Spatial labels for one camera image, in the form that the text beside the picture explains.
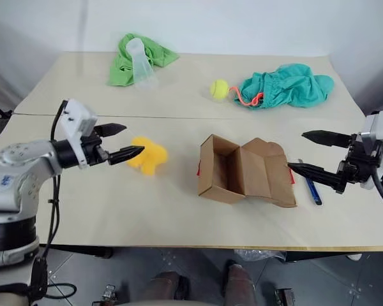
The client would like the blue tool handle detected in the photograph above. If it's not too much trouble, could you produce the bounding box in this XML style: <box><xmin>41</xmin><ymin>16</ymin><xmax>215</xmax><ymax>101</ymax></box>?
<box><xmin>298</xmin><ymin>158</ymin><xmax>323</xmax><ymax>207</ymax></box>

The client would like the brown cardboard box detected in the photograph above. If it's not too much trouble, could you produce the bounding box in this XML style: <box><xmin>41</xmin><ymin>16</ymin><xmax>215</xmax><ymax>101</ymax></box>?
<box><xmin>197</xmin><ymin>133</ymin><xmax>297</xmax><ymax>208</ymax></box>

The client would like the dark metal foot block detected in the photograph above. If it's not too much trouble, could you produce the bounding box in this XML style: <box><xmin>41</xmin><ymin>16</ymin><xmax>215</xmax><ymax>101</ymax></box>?
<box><xmin>100</xmin><ymin>283</ymin><xmax>119</xmax><ymax>303</ymax></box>
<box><xmin>274</xmin><ymin>288</ymin><xmax>296</xmax><ymax>306</ymax></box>

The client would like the clear plastic bag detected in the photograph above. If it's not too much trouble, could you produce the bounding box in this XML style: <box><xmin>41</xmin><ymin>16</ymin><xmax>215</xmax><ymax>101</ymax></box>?
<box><xmin>234</xmin><ymin>249</ymin><xmax>287</xmax><ymax>262</ymax></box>

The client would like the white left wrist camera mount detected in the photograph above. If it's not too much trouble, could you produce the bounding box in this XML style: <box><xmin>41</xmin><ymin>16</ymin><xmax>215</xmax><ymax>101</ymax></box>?
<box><xmin>57</xmin><ymin>98</ymin><xmax>98</xmax><ymax>168</ymax></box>

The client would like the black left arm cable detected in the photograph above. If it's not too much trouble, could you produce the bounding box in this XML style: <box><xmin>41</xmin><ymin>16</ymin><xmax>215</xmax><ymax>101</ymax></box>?
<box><xmin>28</xmin><ymin>100</ymin><xmax>78</xmax><ymax>302</ymax></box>

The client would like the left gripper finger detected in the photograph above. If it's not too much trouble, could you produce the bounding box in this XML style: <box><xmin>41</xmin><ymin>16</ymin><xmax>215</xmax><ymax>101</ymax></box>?
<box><xmin>101</xmin><ymin>122</ymin><xmax>128</xmax><ymax>138</ymax></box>
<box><xmin>108</xmin><ymin>145</ymin><xmax>146</xmax><ymax>166</ymax></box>

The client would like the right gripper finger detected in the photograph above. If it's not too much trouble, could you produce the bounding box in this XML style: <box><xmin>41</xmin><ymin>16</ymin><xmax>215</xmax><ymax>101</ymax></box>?
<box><xmin>301</xmin><ymin>129</ymin><xmax>354</xmax><ymax>148</ymax></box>
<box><xmin>287</xmin><ymin>162</ymin><xmax>347</xmax><ymax>194</ymax></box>

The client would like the orange cord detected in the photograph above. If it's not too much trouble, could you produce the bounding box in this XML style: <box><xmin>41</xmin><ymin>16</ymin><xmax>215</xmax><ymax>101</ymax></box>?
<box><xmin>229</xmin><ymin>86</ymin><xmax>264</xmax><ymax>108</ymax></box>

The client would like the yellow soft toy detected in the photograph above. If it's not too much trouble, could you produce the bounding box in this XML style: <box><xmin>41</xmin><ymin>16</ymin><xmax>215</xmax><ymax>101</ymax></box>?
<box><xmin>126</xmin><ymin>136</ymin><xmax>169</xmax><ymax>175</ymax></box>

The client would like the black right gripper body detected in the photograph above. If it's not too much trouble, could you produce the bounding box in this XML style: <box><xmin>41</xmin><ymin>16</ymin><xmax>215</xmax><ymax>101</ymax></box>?
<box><xmin>336</xmin><ymin>132</ymin><xmax>382</xmax><ymax>184</ymax></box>

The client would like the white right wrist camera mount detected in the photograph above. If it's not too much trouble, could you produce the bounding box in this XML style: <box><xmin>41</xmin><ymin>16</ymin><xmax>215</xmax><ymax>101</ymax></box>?
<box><xmin>359</xmin><ymin>108</ymin><xmax>383</xmax><ymax>191</ymax></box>

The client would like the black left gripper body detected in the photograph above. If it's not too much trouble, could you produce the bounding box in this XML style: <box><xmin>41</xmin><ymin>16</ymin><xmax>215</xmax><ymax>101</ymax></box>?
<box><xmin>81</xmin><ymin>125</ymin><xmax>111</xmax><ymax>166</ymax></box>

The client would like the teal cloth bag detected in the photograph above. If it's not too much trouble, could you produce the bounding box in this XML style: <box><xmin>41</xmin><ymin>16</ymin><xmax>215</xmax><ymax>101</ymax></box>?
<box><xmin>232</xmin><ymin>62</ymin><xmax>335</xmax><ymax>111</ymax></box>

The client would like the light green cloth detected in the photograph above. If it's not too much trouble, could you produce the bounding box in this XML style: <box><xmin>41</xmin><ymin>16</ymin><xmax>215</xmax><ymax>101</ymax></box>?
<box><xmin>107</xmin><ymin>31</ymin><xmax>180</xmax><ymax>87</ymax></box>

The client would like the yellow tennis ball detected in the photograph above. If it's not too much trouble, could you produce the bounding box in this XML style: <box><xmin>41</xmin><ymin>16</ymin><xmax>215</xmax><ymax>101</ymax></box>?
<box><xmin>209</xmin><ymin>78</ymin><xmax>230</xmax><ymax>100</ymax></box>

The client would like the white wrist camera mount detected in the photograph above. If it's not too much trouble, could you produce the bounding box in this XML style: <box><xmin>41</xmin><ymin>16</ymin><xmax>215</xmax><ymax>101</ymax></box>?
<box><xmin>359</xmin><ymin>108</ymin><xmax>383</xmax><ymax>191</ymax></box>
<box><xmin>57</xmin><ymin>98</ymin><xmax>98</xmax><ymax>168</ymax></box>

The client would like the black tripod leg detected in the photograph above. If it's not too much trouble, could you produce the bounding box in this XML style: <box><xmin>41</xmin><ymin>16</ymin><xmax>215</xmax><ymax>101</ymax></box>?
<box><xmin>0</xmin><ymin>95</ymin><xmax>13</xmax><ymax>119</ymax></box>

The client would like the brown rounded shape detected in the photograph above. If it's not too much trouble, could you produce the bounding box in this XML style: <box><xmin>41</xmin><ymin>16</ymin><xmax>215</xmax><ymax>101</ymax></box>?
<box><xmin>228</xmin><ymin>264</ymin><xmax>255</xmax><ymax>297</ymax></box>
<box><xmin>151</xmin><ymin>270</ymin><xmax>181</xmax><ymax>299</ymax></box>

